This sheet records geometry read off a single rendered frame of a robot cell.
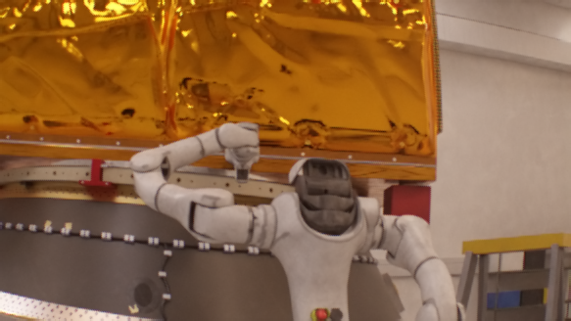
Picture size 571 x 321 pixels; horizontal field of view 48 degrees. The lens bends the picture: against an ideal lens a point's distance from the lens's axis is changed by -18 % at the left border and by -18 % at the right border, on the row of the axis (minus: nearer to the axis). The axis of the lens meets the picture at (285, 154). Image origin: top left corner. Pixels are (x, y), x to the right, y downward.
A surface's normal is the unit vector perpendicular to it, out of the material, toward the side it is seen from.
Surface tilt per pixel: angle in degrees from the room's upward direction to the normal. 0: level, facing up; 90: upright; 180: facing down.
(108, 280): 62
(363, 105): 90
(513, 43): 90
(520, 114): 90
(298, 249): 110
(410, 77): 89
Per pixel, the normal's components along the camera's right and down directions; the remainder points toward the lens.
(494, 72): 0.14, -0.17
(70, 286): -0.10, -0.62
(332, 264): 0.27, 0.24
